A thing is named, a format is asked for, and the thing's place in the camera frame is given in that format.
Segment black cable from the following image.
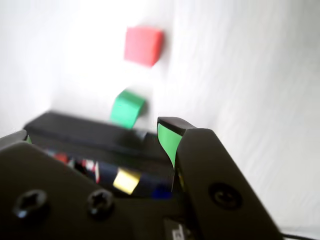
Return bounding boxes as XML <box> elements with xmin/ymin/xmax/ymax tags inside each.
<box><xmin>281</xmin><ymin>231</ymin><xmax>320</xmax><ymax>240</ymax></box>

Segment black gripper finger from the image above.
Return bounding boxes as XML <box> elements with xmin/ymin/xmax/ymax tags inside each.
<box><xmin>156</xmin><ymin>116</ymin><xmax>286</xmax><ymax>240</ymax></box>
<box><xmin>0</xmin><ymin>129</ymin><xmax>131</xmax><ymax>240</ymax></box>

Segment yellow wooden cube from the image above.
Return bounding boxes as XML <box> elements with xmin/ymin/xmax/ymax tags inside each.
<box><xmin>112</xmin><ymin>168</ymin><xmax>142</xmax><ymax>195</ymax></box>

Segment green wooden cube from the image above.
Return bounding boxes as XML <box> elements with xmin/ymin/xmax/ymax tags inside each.
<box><xmin>109</xmin><ymin>89</ymin><xmax>148</xmax><ymax>130</ymax></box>

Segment black box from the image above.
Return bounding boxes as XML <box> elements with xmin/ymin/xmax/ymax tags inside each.
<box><xmin>23</xmin><ymin>111</ymin><xmax>176</xmax><ymax>201</ymax></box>

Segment red wooden cube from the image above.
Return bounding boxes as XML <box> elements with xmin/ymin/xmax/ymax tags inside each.
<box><xmin>123</xmin><ymin>25</ymin><xmax>165</xmax><ymax>69</ymax></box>

